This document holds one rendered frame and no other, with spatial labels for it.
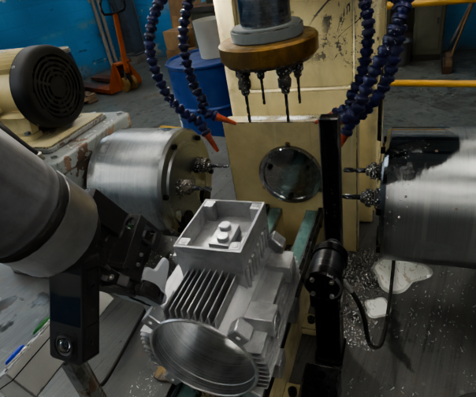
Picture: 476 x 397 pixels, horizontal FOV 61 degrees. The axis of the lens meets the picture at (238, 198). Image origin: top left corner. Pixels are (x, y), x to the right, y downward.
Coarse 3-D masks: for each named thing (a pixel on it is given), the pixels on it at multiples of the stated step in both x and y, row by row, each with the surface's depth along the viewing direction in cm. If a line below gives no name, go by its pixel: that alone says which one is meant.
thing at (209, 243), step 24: (216, 216) 65; (240, 216) 65; (264, 216) 62; (192, 240) 61; (216, 240) 59; (240, 240) 60; (264, 240) 62; (192, 264) 57; (216, 264) 55; (240, 264) 54
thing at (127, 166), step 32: (128, 128) 95; (160, 128) 91; (96, 160) 88; (128, 160) 85; (160, 160) 82; (192, 160) 93; (128, 192) 85; (160, 192) 82; (192, 192) 87; (160, 224) 86
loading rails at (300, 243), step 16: (272, 208) 101; (320, 208) 96; (272, 224) 95; (304, 224) 93; (320, 224) 93; (304, 240) 88; (320, 240) 95; (304, 256) 83; (304, 272) 81; (304, 288) 82; (304, 304) 83; (304, 320) 83; (288, 336) 72; (288, 352) 72; (288, 368) 73; (272, 384) 63; (288, 384) 71
